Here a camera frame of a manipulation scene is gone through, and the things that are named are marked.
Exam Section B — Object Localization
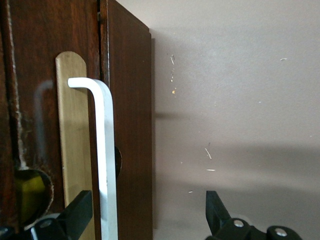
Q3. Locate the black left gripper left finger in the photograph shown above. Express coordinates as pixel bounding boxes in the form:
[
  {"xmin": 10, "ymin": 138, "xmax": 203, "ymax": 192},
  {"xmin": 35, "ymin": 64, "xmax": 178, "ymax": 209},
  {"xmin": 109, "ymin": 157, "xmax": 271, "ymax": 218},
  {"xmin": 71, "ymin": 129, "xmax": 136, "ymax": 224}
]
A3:
[{"xmin": 24, "ymin": 190, "xmax": 93, "ymax": 240}]

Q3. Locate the white metal drawer handle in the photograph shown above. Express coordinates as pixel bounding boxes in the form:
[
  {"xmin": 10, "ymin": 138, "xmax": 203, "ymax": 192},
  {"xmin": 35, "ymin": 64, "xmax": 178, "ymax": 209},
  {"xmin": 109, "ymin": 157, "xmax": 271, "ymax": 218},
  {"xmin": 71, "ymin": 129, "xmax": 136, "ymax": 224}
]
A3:
[{"xmin": 67, "ymin": 77, "xmax": 119, "ymax": 240}]

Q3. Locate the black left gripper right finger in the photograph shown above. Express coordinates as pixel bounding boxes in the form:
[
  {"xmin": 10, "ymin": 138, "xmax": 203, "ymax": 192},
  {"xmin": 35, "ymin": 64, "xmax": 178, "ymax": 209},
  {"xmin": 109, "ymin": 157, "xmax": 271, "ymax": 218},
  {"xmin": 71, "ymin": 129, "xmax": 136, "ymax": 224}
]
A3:
[{"xmin": 205, "ymin": 190, "xmax": 303, "ymax": 240}]

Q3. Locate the yellow block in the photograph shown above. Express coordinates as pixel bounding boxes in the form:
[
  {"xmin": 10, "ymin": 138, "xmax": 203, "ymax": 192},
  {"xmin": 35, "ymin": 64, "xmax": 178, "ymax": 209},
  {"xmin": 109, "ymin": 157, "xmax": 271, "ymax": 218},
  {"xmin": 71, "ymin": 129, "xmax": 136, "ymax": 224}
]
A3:
[{"xmin": 15, "ymin": 174, "xmax": 46, "ymax": 224}]

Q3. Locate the wooden drawer with light strip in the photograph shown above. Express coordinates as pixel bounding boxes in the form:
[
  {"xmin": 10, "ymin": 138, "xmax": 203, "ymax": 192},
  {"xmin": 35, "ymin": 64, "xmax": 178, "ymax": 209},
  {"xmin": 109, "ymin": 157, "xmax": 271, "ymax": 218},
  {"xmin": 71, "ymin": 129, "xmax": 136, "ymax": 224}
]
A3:
[{"xmin": 6, "ymin": 0, "xmax": 102, "ymax": 240}]

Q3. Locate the dark wooden cabinet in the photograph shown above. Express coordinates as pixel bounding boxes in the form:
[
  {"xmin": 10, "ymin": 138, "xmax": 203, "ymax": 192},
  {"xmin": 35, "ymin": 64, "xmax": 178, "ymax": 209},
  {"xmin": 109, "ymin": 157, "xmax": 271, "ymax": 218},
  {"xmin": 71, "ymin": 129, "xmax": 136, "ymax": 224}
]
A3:
[{"xmin": 0, "ymin": 0, "xmax": 156, "ymax": 240}]

